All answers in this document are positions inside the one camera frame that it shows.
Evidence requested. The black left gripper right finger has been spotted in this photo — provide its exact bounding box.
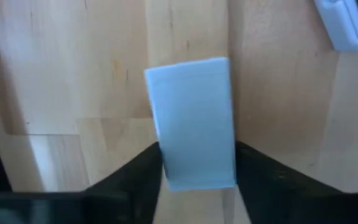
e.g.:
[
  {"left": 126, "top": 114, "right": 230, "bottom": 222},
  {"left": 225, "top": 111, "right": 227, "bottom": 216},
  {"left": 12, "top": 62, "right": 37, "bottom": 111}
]
[{"left": 235, "top": 141, "right": 358, "bottom": 224}]

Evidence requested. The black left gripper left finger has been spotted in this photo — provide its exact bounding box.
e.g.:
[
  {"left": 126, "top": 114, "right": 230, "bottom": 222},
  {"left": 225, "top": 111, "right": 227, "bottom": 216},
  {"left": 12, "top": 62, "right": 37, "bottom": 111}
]
[{"left": 0, "top": 142, "right": 167, "bottom": 224}]

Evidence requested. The plain white box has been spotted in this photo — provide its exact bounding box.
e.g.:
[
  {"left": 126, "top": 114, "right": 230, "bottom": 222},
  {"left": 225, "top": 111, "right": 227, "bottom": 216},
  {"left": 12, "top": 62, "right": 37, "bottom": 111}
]
[{"left": 144, "top": 56, "right": 237, "bottom": 191}]

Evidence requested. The white device with screen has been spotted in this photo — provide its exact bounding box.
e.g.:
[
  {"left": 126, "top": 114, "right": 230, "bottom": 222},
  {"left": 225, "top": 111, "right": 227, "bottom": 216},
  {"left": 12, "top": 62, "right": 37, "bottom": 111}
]
[{"left": 314, "top": 0, "right": 358, "bottom": 52}]

